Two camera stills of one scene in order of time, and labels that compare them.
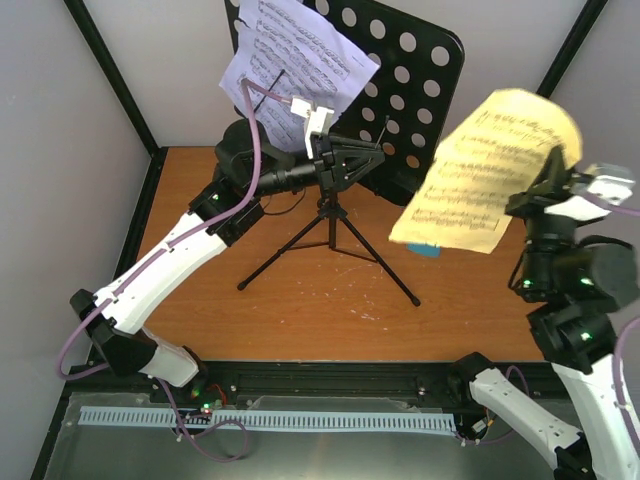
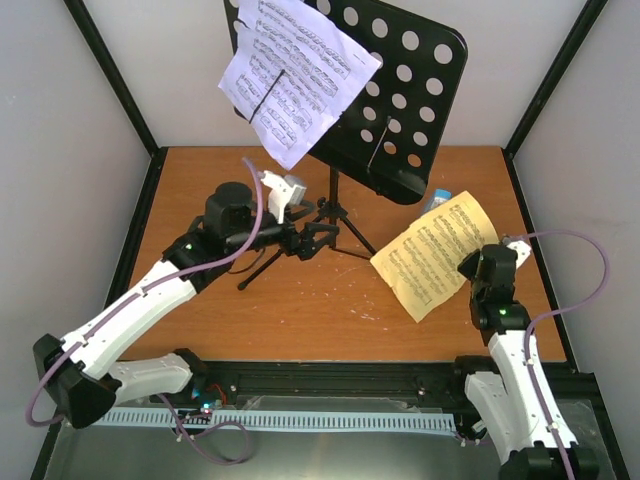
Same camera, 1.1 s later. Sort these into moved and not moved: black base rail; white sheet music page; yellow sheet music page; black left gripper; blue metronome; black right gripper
Moved: blue metronome; black left gripper; black right gripper; yellow sheet music page
Not moved: black base rail; white sheet music page
